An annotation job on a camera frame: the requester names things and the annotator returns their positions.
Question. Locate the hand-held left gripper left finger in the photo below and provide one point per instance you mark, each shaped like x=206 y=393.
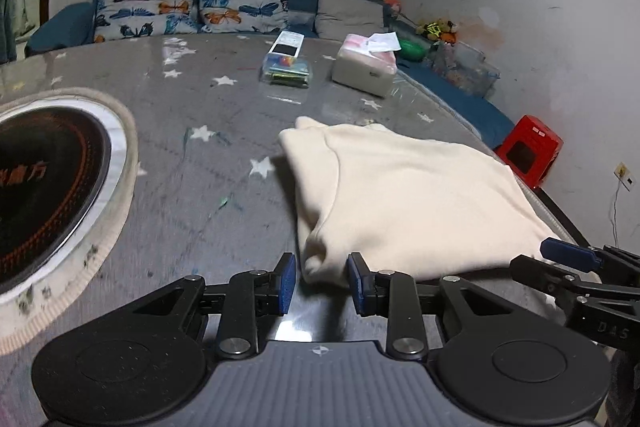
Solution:
x=286 y=283

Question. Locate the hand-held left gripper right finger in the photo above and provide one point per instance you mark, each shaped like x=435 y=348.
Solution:
x=357 y=283

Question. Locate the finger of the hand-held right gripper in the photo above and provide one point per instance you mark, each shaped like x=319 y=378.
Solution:
x=567 y=252
x=540 y=274

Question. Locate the cream sweatshirt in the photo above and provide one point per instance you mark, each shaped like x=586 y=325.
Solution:
x=425 y=197

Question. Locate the red plastic stool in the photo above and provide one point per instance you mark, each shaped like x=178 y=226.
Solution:
x=530 y=147

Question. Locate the grey star-print tablecloth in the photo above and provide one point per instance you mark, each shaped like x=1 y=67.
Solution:
x=200 y=187

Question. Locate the clear box of crayons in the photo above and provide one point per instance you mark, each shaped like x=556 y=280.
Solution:
x=285 y=75

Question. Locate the clear plastic storage box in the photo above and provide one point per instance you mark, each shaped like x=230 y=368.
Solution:
x=465 y=69

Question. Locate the white tissue box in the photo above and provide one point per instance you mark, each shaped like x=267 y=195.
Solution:
x=362 y=72

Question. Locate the white remote control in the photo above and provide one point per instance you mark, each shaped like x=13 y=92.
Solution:
x=287 y=44

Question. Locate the green plastic item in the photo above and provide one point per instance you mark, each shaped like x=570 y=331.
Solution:
x=412 y=49

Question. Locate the small colourful plush toys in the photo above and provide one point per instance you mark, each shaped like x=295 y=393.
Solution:
x=437 y=31

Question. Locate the round black induction cooktop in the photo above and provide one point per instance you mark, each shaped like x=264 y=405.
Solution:
x=40 y=197

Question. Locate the grey pillow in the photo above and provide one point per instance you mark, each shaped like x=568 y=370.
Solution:
x=350 y=14

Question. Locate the square butterfly print pillow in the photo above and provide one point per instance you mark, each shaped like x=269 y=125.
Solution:
x=240 y=2

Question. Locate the wide butterfly print pillow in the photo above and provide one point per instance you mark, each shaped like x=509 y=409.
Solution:
x=140 y=14

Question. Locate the blue sofa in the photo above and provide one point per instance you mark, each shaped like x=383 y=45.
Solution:
x=60 y=27

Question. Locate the white wall socket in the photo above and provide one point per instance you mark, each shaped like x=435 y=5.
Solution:
x=625 y=175

